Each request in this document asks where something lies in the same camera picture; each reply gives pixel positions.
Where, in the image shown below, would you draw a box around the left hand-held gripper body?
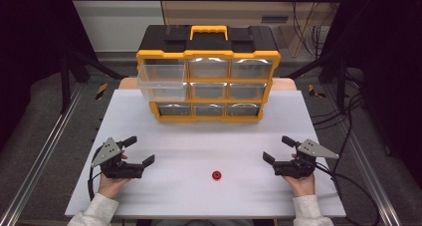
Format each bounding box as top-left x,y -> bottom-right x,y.
91,136 -> 145,180

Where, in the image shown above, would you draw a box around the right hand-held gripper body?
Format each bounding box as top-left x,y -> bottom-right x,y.
273,138 -> 340,180

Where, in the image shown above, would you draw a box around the clear plastic drawer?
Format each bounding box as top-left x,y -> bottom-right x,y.
136,58 -> 189,104

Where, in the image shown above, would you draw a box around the yellow black organizer cabinet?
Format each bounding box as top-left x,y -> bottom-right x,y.
135,24 -> 282,123

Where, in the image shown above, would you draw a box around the person's left hand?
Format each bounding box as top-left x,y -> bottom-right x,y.
98,174 -> 132,199

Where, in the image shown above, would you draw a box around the person's right hand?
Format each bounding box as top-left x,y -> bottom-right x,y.
283,173 -> 317,198

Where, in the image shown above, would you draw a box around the yellow black tape marker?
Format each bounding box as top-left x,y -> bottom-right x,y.
308,84 -> 327,100
95,83 -> 108,101

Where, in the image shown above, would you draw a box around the white foam board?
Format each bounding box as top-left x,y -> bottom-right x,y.
64,89 -> 346,219

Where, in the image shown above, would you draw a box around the group of clear drawers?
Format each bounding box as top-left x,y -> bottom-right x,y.
155,57 -> 275,117

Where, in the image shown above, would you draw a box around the black metal stand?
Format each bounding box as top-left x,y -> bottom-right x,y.
284,49 -> 350,114
59,49 -> 127,114

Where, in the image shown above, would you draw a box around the black curtain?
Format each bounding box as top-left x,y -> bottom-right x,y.
322,0 -> 422,187
0,0 -> 99,150

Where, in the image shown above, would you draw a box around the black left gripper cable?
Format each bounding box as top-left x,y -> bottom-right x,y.
87,145 -> 105,202

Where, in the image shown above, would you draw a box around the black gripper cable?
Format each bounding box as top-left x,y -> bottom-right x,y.
314,161 -> 381,226
87,145 -> 105,202

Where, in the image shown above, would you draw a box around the black floor cables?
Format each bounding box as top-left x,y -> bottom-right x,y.
311,70 -> 366,174

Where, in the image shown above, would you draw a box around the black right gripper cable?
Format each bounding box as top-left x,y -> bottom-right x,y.
314,161 -> 381,226

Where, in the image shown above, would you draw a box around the aluminium floor rail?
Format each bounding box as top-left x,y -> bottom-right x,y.
0,83 -> 85,226
322,86 -> 403,226

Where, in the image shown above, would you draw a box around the hanging black cables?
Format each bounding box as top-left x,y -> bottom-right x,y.
291,0 -> 330,59

